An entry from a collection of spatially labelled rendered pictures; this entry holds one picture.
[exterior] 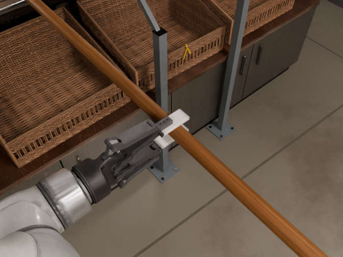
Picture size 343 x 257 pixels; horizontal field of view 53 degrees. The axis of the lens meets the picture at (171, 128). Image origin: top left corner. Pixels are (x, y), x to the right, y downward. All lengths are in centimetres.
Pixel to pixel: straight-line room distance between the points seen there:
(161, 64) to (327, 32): 211
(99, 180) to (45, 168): 89
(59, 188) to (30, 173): 88
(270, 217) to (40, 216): 35
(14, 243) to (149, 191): 156
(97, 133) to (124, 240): 63
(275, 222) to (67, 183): 33
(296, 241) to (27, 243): 38
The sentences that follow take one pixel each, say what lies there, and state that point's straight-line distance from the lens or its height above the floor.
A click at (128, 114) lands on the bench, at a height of 58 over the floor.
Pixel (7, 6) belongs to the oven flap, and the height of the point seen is 95.
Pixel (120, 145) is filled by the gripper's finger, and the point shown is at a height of 126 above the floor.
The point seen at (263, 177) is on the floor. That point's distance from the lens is 208.
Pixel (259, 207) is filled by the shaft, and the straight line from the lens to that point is 58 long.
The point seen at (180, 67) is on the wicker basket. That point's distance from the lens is 170.
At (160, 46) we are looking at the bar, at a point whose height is 90.
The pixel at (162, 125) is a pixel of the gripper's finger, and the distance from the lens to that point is 63.
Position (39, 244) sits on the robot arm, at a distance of 44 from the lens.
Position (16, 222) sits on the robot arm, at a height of 126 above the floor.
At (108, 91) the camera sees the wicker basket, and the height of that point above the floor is 71.
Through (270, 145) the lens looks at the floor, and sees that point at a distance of 223.
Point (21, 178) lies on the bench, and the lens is 145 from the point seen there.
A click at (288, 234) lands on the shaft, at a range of 58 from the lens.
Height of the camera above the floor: 171
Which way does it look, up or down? 50 degrees down
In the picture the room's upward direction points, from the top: straight up
